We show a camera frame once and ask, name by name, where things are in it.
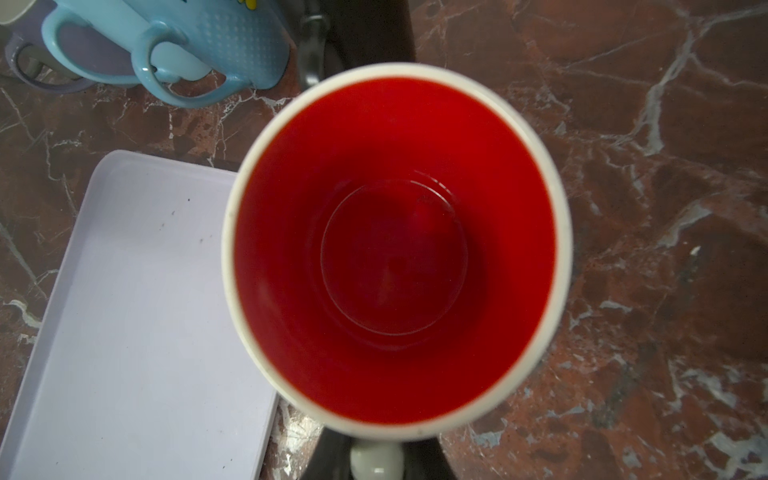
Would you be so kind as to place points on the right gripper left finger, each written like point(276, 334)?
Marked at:
point(331, 458)

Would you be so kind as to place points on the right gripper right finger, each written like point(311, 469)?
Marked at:
point(425, 460)

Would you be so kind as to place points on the cream white mug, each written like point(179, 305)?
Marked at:
point(397, 251)

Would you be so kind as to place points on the light blue mug front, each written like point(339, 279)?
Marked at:
point(113, 19)

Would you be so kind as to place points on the lilac purple mug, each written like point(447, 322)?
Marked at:
point(33, 64)

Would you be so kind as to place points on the black mug white rim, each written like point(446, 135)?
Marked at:
point(335, 36)

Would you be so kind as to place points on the lilac rectangular tray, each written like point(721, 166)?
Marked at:
point(138, 371)

